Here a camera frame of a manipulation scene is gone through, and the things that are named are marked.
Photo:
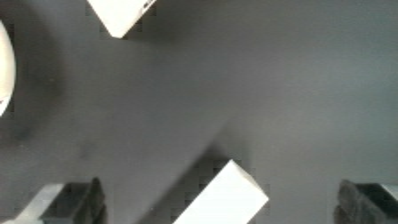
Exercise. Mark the white stool leg with tag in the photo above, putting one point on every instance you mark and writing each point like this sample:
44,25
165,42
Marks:
230,201

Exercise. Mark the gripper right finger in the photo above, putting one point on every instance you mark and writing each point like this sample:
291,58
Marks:
367,203

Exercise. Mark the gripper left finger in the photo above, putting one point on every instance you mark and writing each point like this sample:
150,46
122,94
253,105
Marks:
69,203

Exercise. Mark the white stool leg middle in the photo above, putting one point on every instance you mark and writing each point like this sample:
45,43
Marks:
120,13

